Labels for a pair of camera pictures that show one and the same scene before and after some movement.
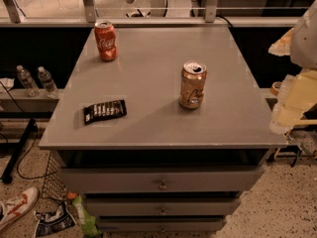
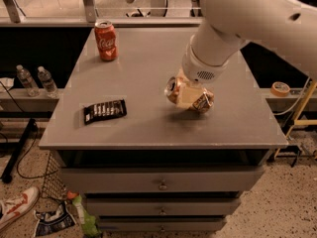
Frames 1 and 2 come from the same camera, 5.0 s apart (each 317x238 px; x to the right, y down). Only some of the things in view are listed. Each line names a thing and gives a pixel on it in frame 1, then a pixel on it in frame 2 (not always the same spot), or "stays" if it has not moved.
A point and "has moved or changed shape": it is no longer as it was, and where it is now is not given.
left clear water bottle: [28, 81] stays
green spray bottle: [89, 222] stays
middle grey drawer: [163, 206] stays
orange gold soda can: [193, 80] has moved or changed shape
